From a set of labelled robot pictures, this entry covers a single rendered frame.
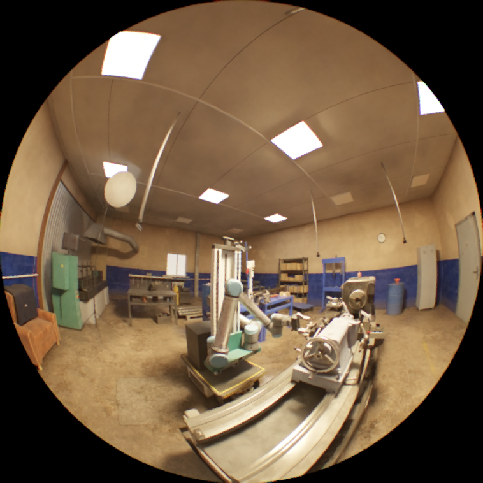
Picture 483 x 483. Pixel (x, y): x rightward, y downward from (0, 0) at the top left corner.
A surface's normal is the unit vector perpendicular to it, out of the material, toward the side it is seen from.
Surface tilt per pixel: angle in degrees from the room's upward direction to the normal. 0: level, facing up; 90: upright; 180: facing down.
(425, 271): 90
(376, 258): 90
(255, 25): 180
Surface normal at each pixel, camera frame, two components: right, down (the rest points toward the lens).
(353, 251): -0.78, -0.13
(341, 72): -0.02, 0.98
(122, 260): 0.63, -0.13
